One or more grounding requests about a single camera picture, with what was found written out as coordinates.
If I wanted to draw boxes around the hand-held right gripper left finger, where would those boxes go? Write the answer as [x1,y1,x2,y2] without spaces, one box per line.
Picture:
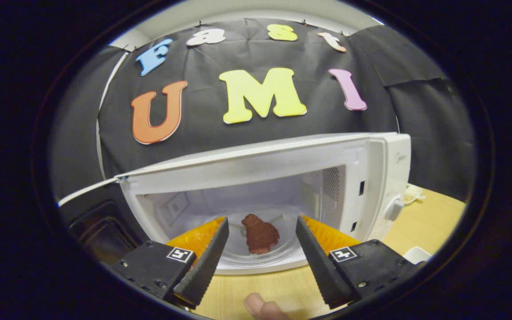
[108,216,230,309]

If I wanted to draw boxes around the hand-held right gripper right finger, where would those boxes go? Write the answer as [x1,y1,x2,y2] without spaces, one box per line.
[295,216,420,310]

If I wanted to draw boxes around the reddish brown meat piece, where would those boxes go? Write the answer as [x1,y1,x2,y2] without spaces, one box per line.
[241,214,280,255]

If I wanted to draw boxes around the white microwave oven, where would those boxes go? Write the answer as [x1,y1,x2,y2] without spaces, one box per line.
[58,132,412,275]

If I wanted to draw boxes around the glass turntable plate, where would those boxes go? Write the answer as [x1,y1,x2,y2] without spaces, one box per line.
[217,209,314,268]

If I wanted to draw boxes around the small white rectangular plate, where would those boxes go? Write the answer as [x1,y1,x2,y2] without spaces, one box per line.
[403,247,432,265]

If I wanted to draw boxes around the black backdrop cloth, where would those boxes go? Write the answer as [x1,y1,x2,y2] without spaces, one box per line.
[52,18,476,209]

